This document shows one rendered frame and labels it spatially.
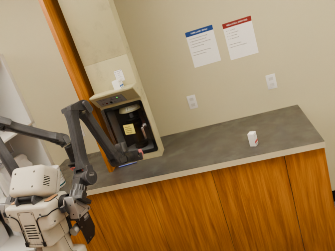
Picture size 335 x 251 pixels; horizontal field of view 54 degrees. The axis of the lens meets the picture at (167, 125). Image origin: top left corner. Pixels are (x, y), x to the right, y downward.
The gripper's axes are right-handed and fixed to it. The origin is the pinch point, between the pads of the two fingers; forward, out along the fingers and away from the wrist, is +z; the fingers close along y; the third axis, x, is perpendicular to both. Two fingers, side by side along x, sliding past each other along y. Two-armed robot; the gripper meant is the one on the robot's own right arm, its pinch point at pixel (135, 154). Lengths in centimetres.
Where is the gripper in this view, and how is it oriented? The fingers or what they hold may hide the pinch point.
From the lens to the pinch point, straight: 214.2
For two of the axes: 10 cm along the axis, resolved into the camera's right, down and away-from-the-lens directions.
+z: 2.7, -0.4, 9.6
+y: -9.4, 2.1, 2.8
